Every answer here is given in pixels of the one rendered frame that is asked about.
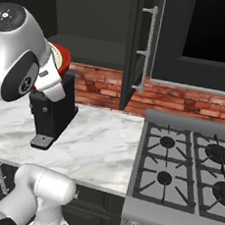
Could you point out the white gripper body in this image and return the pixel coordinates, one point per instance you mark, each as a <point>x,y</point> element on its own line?
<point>53,88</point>

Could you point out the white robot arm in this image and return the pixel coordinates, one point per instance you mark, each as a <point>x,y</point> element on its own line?
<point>16,50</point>

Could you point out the red bowl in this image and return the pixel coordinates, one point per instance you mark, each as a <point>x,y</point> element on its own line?
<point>65,59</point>

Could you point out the dark base cabinet front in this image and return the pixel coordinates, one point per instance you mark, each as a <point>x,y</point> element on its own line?
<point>96,214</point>

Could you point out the black coffee machine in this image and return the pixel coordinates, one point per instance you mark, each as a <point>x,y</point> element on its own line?
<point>56,114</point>

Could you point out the dark range hood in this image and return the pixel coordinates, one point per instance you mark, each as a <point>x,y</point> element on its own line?
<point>169,68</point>

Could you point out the grey gas stove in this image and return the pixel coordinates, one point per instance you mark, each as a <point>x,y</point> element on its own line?
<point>178,158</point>

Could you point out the dark open wall cabinet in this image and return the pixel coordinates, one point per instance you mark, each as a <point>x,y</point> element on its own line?
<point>92,19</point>

